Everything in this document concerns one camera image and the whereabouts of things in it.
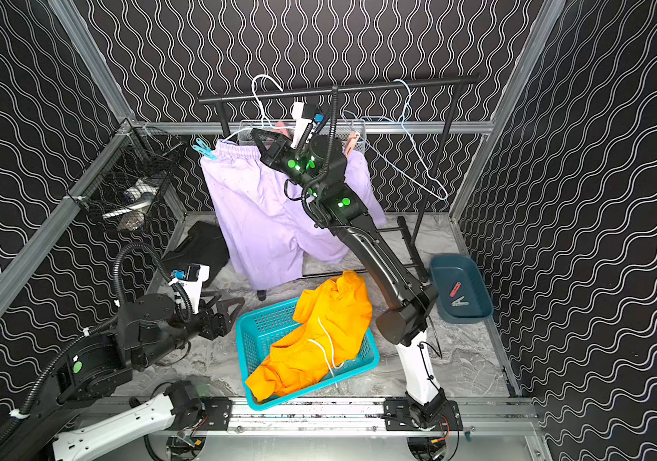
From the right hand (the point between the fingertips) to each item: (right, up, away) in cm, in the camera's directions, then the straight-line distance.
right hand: (249, 130), depth 59 cm
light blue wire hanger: (+36, +12, +42) cm, 56 cm away
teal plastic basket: (-5, -50, +29) cm, 58 cm away
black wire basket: (-49, -3, +34) cm, 60 cm away
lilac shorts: (-1, -20, +28) cm, 34 cm away
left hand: (-4, -34, +2) cm, 34 cm away
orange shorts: (+18, -44, +24) cm, 53 cm away
